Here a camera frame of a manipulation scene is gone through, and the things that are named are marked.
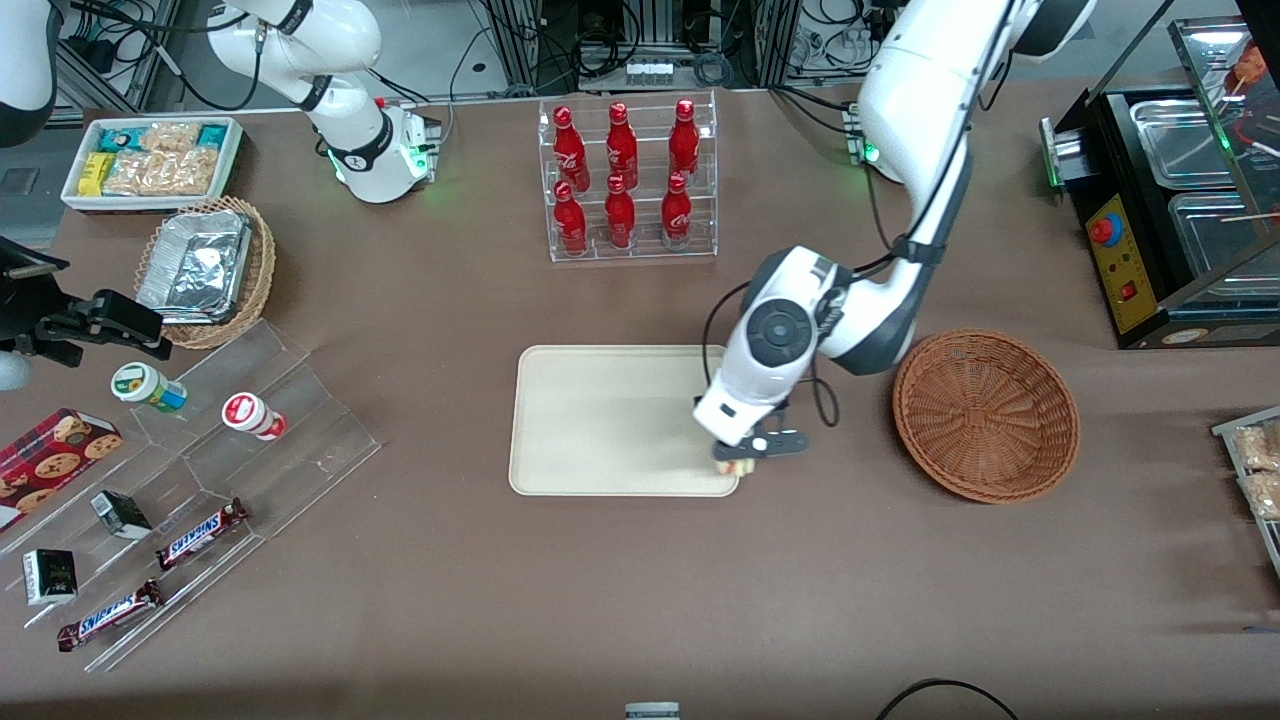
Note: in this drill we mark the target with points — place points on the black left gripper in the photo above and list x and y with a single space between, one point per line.
697 399

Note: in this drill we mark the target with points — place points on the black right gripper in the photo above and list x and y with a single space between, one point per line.
28 308

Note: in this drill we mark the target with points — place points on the triangular sandwich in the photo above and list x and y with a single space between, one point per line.
747 467

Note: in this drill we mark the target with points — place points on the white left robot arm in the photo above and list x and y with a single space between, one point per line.
920 90

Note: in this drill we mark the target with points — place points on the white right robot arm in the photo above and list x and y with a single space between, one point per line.
345 60

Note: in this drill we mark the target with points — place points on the beige plastic tray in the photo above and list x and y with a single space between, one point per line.
610 420

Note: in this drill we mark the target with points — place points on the light wicker basket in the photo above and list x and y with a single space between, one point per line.
258 280

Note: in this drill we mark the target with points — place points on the brown wicker basket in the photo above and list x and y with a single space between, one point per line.
985 415

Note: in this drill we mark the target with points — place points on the metal snack tray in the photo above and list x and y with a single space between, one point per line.
1230 430

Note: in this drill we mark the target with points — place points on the green label yoghurt cup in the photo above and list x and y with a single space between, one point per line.
145 385

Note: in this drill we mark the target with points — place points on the aluminium foil container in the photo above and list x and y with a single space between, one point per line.
195 265

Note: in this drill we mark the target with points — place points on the yellow snack pack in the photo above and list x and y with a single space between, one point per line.
95 175

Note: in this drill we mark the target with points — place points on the clear cracker bag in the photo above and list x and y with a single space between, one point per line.
165 172

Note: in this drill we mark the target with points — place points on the red label yoghurt cup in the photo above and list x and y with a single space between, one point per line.
250 414

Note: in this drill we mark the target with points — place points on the red plaid cookie box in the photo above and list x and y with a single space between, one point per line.
50 465

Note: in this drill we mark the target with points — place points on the teal snack pack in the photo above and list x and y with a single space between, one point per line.
118 139

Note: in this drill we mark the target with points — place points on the white plastic snack bin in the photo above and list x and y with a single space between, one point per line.
225 165

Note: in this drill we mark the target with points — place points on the small black box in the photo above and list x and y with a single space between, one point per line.
50 577
122 514

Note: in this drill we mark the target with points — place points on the clear acrylic stepped display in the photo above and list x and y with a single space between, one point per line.
300 460

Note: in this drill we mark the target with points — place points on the snickers chocolate bar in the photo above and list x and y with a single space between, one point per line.
200 533
108 616

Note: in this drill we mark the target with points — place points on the clear acrylic bottle rack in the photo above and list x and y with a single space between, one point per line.
630 245

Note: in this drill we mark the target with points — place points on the red cola bottle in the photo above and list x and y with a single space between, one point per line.
621 140
620 215
677 212
569 220
568 145
684 138

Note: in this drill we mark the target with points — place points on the grey device edge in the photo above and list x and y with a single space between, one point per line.
652 711

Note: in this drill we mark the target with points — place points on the white power strip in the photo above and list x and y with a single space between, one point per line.
650 72

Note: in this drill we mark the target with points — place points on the black food warmer machine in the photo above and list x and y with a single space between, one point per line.
1130 280

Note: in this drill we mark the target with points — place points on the clear pastry bag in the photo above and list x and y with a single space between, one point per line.
1262 447
1265 495

